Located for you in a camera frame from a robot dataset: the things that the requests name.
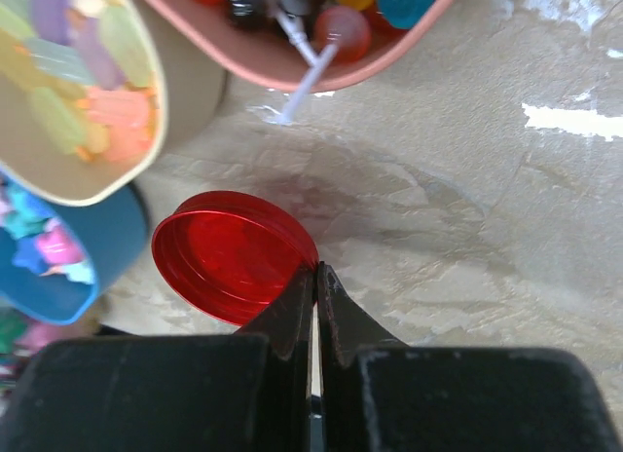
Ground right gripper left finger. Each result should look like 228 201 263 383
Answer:
1 269 314 451

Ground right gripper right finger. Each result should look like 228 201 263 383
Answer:
316 264 622 451

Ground yellow tray gummy candies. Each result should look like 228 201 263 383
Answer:
1 0 168 207

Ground blue tray star candies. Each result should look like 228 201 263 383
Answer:
1 174 149 325

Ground pink tray of lollipops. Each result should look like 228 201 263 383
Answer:
144 0 455 99

